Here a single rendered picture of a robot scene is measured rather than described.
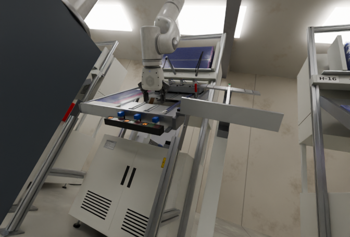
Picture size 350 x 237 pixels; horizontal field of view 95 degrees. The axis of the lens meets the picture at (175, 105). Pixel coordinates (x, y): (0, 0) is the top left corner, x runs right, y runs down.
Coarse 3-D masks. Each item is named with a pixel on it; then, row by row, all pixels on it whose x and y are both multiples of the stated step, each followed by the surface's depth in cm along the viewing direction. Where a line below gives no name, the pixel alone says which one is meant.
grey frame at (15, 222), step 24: (168, 72) 159; (192, 72) 149; (216, 72) 141; (72, 120) 103; (48, 168) 93; (168, 168) 69; (192, 168) 114; (168, 192) 68; (192, 192) 107; (24, 216) 84
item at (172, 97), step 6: (150, 90) 147; (150, 96) 126; (156, 96) 124; (168, 96) 124; (174, 96) 123; (180, 96) 123; (192, 96) 122; (198, 96) 122; (168, 102) 125; (174, 102) 123
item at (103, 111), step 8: (80, 104) 104; (88, 104) 101; (88, 112) 103; (96, 112) 99; (104, 112) 96; (112, 112) 94; (128, 112) 88; (136, 112) 86; (144, 112) 84; (144, 120) 85; (160, 120) 81; (168, 120) 79
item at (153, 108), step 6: (132, 102) 110; (126, 108) 97; (132, 108) 94; (138, 108) 97; (144, 108) 97; (150, 108) 96; (156, 108) 96; (162, 108) 96; (174, 108) 95; (168, 114) 86; (174, 114) 86
